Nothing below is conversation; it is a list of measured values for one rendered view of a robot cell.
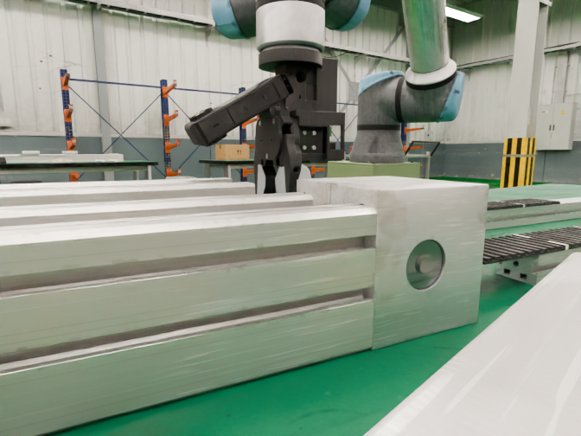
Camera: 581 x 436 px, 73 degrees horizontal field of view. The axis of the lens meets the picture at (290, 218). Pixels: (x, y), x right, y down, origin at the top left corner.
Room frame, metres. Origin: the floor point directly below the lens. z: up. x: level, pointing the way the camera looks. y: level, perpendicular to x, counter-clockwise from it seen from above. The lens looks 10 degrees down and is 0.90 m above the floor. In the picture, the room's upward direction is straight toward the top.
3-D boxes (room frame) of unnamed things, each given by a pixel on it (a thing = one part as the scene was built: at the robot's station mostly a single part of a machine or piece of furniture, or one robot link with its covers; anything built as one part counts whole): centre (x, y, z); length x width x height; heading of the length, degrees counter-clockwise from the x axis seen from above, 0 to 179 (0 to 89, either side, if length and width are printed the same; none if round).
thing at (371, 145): (1.09, -0.24, 0.92); 0.15 x 0.15 x 0.10
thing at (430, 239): (0.29, -0.06, 0.83); 0.12 x 0.09 x 0.10; 26
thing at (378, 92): (1.09, -0.25, 1.03); 0.13 x 0.12 x 0.14; 58
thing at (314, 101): (0.46, -0.01, 0.94); 0.09 x 0.08 x 0.12; 116
